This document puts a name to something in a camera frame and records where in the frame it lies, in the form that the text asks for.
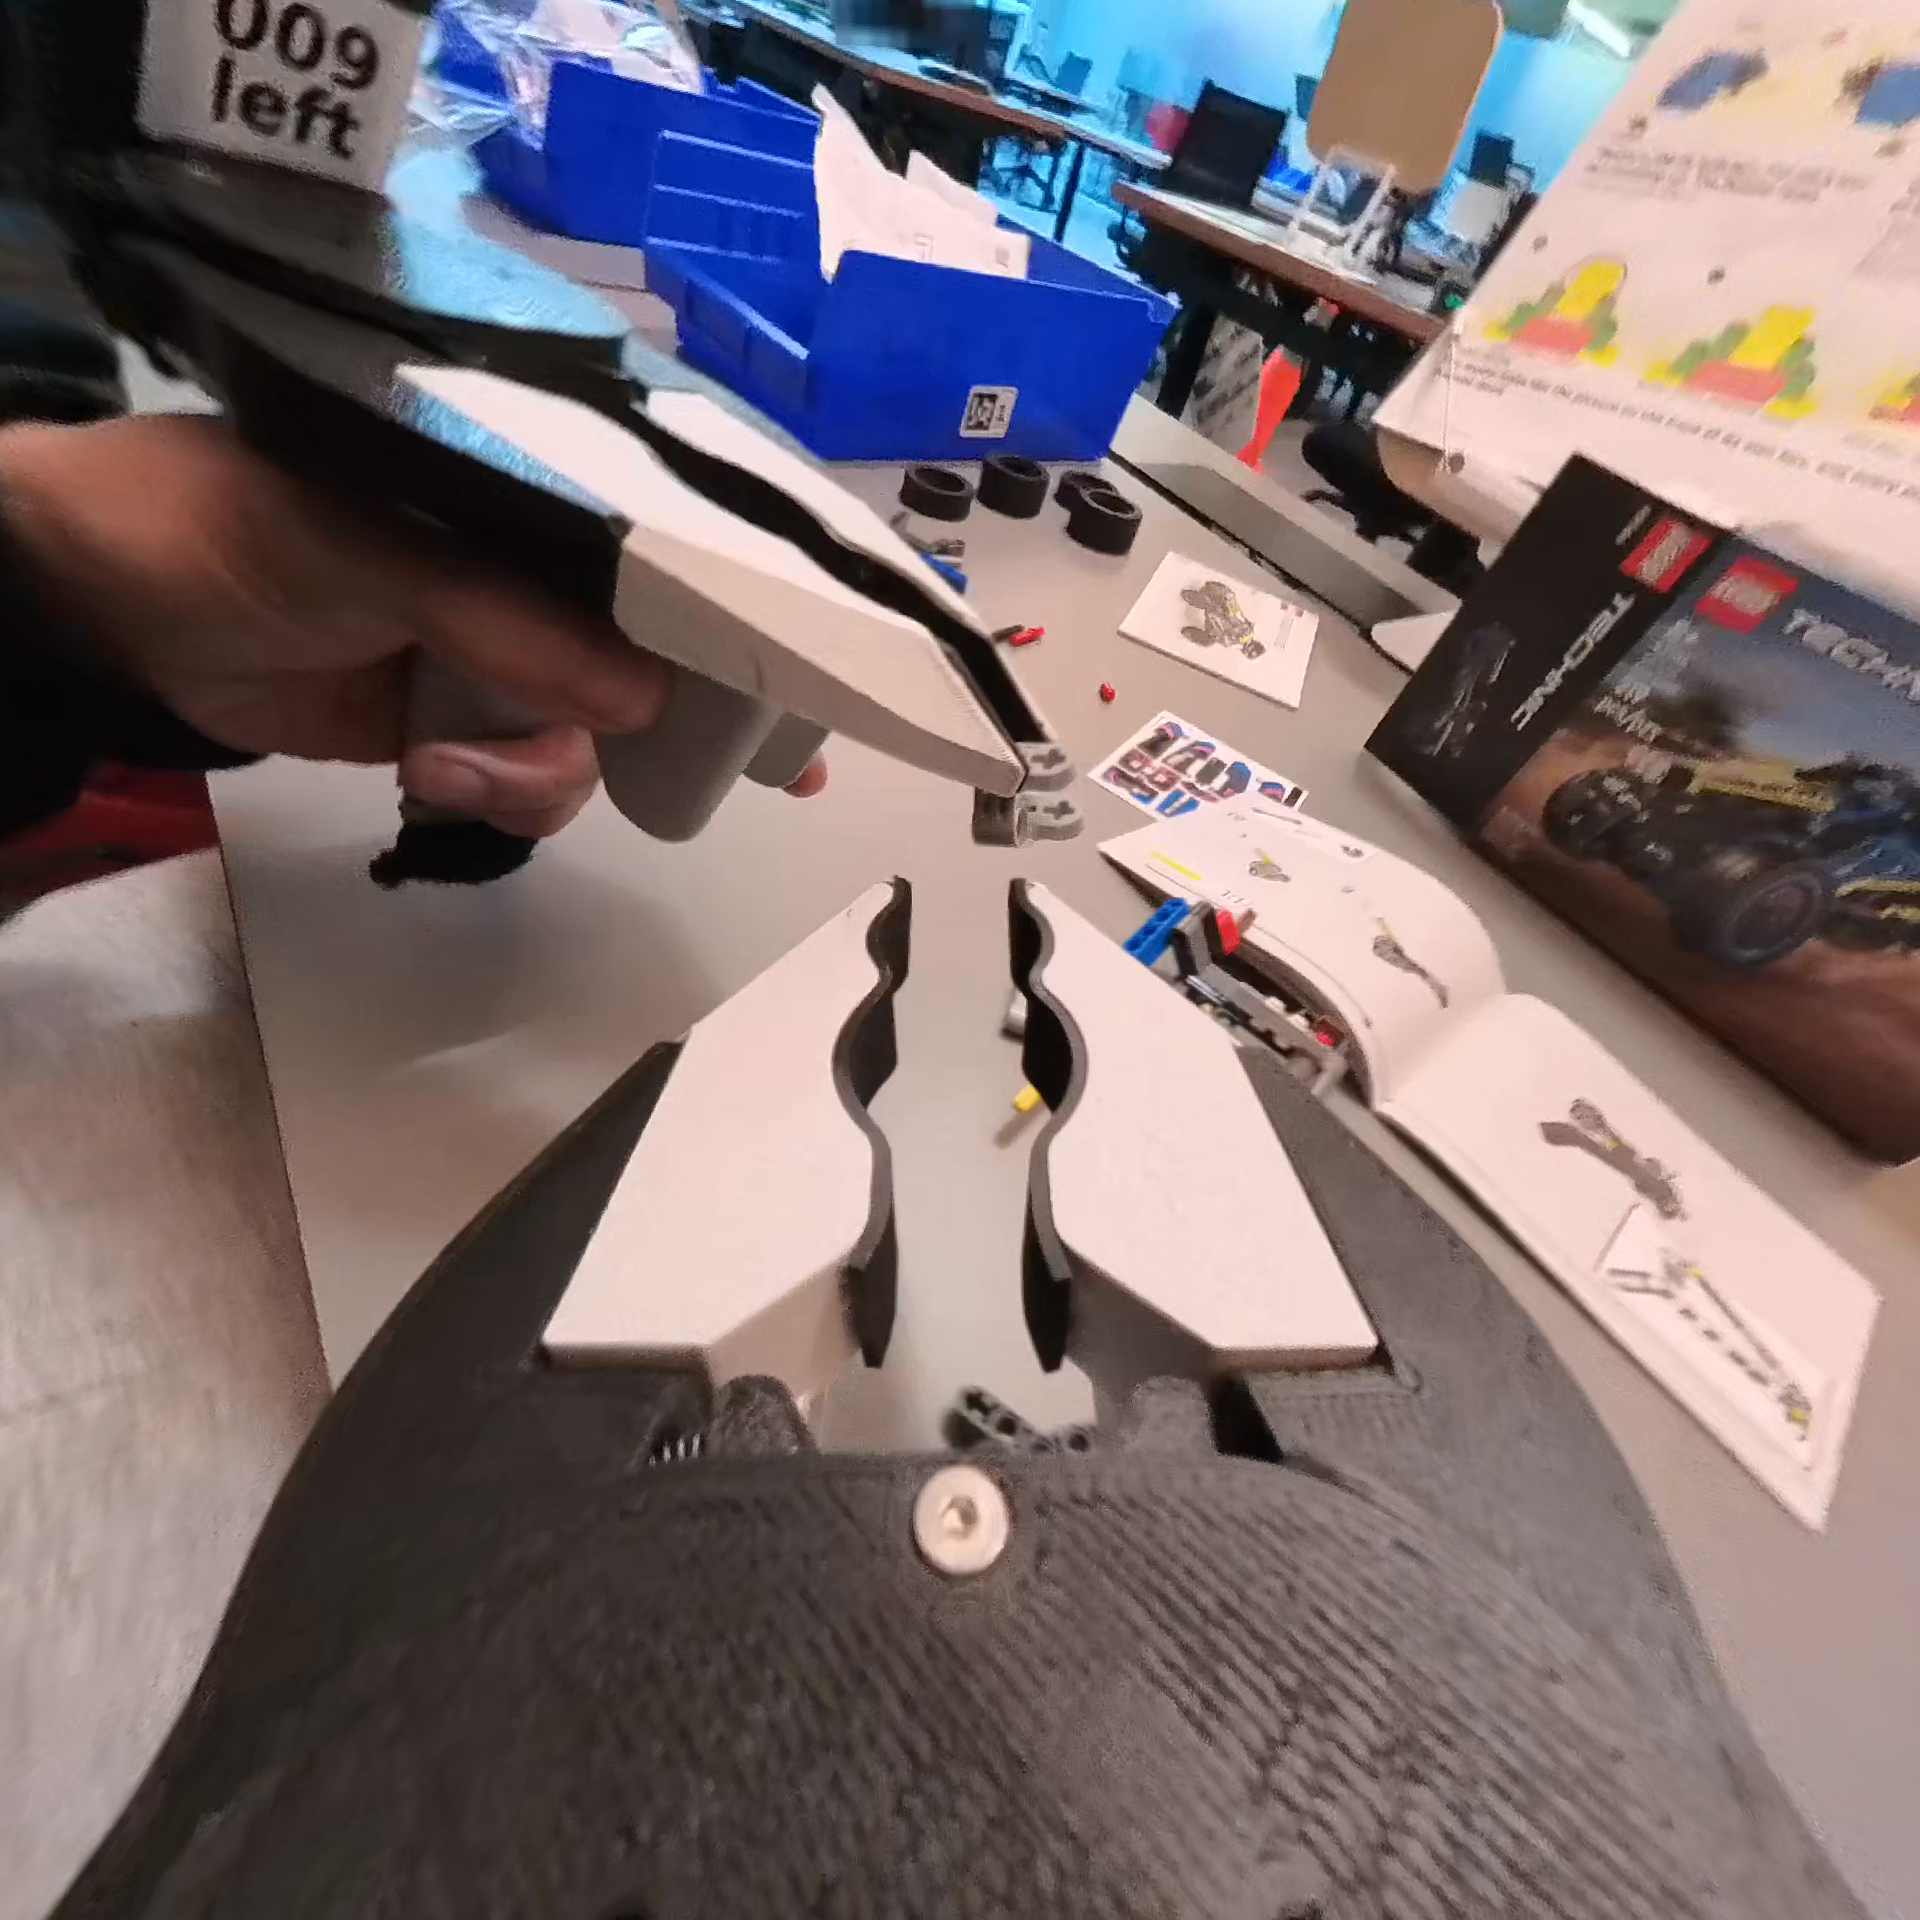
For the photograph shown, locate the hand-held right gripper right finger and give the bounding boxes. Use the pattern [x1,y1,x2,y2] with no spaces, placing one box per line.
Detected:
[1009,876,1379,1375]

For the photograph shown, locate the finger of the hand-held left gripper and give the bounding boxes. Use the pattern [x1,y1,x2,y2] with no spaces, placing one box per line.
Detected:
[630,388,1054,760]
[394,367,1035,797]

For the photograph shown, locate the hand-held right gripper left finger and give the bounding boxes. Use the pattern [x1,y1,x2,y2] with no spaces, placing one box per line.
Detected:
[544,876,910,1390]

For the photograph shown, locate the dark grey angled lego beam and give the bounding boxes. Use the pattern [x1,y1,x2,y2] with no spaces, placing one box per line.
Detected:
[945,1386,1093,1453]

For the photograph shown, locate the person's left forearm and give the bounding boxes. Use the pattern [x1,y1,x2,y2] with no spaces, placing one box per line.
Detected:
[0,195,228,840]

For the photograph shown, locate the partly built lego chassis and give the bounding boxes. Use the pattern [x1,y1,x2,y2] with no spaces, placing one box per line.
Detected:
[1128,894,1355,1098]

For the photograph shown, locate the open lego instruction book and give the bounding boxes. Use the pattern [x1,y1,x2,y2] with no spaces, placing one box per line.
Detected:
[1099,794,1885,1529]

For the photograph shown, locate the lego sticker sheet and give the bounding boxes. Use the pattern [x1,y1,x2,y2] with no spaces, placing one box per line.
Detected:
[1089,709,1310,822]

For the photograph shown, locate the small lego booklet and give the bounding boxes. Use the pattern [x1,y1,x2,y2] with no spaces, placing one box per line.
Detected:
[1119,551,1324,709]

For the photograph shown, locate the lego set box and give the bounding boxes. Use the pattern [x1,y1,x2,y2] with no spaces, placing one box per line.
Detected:
[1366,454,1920,1164]

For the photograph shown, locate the person's left hand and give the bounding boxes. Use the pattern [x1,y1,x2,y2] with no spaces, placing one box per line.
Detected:
[0,417,830,840]

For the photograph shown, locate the large blue plastic bin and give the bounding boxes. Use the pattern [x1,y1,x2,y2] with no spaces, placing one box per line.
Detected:
[642,125,1182,464]

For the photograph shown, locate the clear plastic bags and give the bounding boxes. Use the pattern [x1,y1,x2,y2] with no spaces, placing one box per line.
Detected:
[409,0,606,135]

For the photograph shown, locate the white papers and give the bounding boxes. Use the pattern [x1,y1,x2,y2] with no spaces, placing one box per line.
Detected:
[810,80,1036,285]

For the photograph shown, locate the orange-red cone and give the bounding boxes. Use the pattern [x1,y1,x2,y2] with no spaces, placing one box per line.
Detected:
[1240,343,1297,475]

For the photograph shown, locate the brown wooden table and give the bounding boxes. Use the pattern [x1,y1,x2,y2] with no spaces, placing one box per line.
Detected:
[1111,178,1450,423]

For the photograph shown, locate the black monitor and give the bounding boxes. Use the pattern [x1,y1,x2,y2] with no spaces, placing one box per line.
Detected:
[1170,80,1295,213]

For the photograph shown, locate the red object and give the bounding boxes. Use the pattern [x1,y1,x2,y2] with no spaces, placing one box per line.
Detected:
[0,760,223,920]

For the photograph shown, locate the person's grey trouser leg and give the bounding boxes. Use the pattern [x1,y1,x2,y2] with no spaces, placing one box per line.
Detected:
[0,851,337,1920]

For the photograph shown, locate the cardboard sign on stand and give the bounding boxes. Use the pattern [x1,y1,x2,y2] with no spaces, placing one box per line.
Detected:
[1303,0,1507,271]

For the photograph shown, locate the printed brick instruction board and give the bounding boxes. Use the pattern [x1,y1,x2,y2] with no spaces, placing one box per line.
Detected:
[1373,0,1920,503]

